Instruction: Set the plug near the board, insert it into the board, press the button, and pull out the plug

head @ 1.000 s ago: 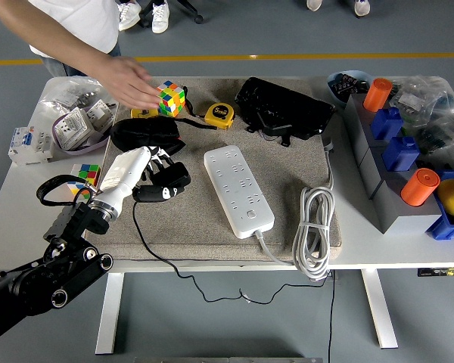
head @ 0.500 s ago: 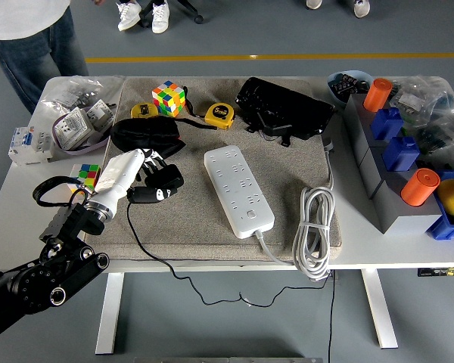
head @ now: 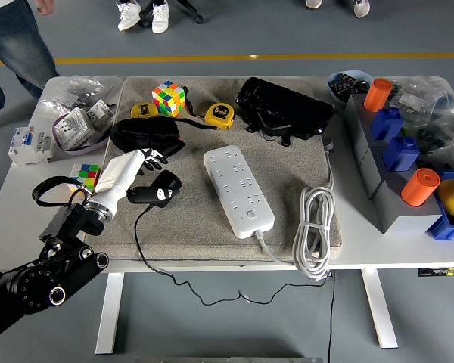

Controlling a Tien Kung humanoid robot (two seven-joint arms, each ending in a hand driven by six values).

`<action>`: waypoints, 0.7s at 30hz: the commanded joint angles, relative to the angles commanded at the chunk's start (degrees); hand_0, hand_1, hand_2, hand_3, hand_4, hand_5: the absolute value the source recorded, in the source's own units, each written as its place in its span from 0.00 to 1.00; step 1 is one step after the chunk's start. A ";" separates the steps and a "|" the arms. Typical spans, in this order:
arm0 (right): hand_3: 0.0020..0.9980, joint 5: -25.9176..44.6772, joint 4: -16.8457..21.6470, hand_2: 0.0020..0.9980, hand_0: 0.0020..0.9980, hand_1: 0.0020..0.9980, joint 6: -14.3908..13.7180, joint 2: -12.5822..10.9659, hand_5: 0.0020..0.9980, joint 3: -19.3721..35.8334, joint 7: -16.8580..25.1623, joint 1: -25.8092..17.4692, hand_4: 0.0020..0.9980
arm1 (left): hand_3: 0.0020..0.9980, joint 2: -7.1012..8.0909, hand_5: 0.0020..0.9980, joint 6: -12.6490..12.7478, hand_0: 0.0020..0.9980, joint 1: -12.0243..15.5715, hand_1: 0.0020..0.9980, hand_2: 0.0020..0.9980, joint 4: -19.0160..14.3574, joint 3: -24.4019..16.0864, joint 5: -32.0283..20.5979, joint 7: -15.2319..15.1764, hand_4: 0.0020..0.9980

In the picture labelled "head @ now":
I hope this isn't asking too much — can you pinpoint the white power strip cable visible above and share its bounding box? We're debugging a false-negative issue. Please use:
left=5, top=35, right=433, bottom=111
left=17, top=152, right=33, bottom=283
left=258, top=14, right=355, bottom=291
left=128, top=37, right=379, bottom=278
left=253, top=139, right=337, bottom=281

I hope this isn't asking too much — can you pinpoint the small white wall socket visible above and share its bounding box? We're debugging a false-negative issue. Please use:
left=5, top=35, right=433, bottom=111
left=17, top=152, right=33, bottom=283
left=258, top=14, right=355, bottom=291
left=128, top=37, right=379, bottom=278
left=86, top=98, right=117, bottom=132

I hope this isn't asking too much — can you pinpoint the black fabric pouch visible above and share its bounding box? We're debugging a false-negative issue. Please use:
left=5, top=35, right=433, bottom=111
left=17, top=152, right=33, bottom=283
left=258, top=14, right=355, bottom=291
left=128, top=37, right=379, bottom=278
left=109, top=116, right=187, bottom=160

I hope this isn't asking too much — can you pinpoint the clear bag of dark parts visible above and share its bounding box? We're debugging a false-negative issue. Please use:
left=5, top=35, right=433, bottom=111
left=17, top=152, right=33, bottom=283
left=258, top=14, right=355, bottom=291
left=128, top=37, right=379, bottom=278
left=410, top=111, right=454, bottom=167

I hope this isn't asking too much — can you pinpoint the clear bag of screws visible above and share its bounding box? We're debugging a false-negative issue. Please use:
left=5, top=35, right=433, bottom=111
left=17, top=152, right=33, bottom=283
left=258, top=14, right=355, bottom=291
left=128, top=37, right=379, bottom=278
left=40, top=74, right=124, bottom=116

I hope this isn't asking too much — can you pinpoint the person's right hand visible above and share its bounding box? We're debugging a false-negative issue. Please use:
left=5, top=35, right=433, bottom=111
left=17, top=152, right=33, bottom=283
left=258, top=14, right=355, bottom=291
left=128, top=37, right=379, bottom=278
left=35, top=0, right=56, bottom=16

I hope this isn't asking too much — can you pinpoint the grey block holder box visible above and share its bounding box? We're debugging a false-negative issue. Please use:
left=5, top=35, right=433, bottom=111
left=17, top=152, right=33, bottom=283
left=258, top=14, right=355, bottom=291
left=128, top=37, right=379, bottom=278
left=343, top=92, right=443, bottom=236

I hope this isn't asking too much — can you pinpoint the yellow tape measure square label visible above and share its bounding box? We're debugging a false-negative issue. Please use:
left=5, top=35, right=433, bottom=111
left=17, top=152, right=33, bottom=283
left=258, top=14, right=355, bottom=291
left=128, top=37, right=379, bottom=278
left=130, top=102, right=160, bottom=119

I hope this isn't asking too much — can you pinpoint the black plastic tray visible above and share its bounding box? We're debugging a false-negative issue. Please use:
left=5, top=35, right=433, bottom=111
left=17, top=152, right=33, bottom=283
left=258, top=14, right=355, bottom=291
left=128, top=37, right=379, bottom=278
left=234, top=76, right=337, bottom=147

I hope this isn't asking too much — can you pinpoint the blue storage bin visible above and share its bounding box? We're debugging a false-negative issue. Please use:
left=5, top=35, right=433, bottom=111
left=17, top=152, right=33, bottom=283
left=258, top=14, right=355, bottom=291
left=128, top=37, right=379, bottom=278
left=425, top=169, right=454, bottom=241

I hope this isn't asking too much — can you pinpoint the colourful puzzle cube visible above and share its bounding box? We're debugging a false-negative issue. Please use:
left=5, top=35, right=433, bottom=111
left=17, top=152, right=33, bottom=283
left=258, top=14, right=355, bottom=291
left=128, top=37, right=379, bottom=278
left=70, top=163, right=101, bottom=192
left=151, top=79, right=187, bottom=117

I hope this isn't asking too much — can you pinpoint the white power strip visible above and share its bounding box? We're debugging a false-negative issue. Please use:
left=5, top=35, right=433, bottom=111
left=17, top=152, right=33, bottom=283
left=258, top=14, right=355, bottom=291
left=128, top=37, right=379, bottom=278
left=204, top=144, right=276, bottom=240

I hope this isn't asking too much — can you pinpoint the thin black adapter cord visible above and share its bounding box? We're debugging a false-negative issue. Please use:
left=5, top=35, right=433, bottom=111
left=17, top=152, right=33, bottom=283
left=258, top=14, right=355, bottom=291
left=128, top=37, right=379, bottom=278
left=134, top=203, right=331, bottom=306

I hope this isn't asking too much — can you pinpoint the large white wall socket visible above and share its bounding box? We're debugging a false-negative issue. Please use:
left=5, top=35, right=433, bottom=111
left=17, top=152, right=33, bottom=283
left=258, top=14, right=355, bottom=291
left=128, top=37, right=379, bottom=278
left=55, top=107, right=96, bottom=150

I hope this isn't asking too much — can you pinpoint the yellow tape measure round label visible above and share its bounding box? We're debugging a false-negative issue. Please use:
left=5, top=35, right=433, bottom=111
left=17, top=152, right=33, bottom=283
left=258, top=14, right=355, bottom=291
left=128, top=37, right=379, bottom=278
left=204, top=102, right=235, bottom=131

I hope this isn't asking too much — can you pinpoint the purple shallow bowl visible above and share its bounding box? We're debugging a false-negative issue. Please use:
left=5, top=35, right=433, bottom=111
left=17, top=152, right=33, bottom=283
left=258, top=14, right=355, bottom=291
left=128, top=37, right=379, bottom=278
left=51, top=107, right=114, bottom=157

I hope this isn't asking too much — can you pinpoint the grey-brown mat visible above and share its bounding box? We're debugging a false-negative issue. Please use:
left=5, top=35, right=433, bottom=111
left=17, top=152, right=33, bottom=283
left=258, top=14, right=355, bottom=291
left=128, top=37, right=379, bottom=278
left=82, top=77, right=342, bottom=262

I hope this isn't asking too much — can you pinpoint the white table leg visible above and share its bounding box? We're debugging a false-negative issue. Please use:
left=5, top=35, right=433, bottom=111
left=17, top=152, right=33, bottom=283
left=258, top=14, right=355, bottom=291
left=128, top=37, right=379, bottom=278
left=95, top=272, right=125, bottom=355
left=361, top=268, right=399, bottom=350

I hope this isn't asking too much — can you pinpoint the white circuit breaker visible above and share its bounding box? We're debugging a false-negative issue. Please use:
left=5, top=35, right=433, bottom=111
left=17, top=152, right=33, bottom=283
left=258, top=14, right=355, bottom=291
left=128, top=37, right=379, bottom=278
left=8, top=125, right=56, bottom=166

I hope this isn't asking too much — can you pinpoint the orange cylinder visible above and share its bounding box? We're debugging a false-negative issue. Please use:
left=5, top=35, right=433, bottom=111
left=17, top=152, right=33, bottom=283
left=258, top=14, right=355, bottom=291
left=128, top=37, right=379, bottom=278
left=400, top=168, right=441, bottom=207
left=362, top=78, right=393, bottom=113

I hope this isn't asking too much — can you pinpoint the black power adapter plug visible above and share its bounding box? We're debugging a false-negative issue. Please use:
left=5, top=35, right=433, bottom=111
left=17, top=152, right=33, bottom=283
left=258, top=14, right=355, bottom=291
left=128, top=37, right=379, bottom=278
left=147, top=169, right=183, bottom=208

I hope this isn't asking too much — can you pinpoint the light blue bowl of parts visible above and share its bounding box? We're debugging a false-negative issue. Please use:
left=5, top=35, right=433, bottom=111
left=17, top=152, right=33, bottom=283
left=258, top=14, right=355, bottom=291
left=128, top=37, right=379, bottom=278
left=326, top=69, right=375, bottom=107

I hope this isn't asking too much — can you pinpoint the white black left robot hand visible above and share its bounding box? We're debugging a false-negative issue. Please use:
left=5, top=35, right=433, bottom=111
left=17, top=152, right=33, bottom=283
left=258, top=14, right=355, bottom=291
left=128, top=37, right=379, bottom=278
left=90, top=147, right=175, bottom=213

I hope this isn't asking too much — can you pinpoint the black office chair base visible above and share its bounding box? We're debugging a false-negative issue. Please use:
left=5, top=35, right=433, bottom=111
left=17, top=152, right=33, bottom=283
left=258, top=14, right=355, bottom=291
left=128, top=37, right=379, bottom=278
left=140, top=0, right=204, bottom=28

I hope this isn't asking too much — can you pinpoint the black hanging cable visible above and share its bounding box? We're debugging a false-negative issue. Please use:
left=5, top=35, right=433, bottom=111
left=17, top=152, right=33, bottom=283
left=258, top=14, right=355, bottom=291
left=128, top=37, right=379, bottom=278
left=327, top=270, right=337, bottom=363

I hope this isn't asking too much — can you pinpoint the black table control panel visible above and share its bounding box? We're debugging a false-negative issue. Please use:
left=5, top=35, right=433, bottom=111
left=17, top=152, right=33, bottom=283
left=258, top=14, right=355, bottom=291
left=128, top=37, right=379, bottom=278
left=418, top=266, right=454, bottom=278

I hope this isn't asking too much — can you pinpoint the clear bag with white label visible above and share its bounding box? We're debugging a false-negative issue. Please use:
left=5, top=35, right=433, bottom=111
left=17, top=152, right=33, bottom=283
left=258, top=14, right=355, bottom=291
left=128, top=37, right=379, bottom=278
left=390, top=75, right=454, bottom=124

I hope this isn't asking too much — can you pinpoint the blue plastic block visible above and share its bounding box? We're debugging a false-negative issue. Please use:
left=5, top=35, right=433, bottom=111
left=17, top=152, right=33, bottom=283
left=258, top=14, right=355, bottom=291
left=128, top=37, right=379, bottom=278
left=381, top=136, right=421, bottom=172
left=369, top=107, right=404, bottom=141

